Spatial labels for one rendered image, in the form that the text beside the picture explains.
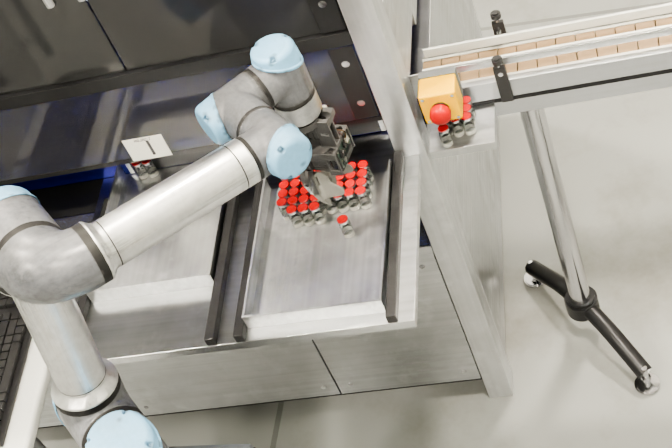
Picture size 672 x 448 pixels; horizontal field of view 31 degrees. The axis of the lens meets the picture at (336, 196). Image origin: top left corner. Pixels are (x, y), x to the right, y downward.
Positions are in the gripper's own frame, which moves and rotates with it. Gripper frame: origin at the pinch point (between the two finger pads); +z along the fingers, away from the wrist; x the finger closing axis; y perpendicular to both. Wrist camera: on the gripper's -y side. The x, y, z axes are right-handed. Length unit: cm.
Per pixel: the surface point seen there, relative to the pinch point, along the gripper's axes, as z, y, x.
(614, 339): 92, 33, 35
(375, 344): 75, -18, 16
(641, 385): 102, 39, 29
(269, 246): 14.4, -16.3, -2.0
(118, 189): 13, -56, 10
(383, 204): 14.5, 3.8, 9.6
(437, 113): 1.8, 14.8, 21.3
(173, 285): 12.8, -31.9, -13.9
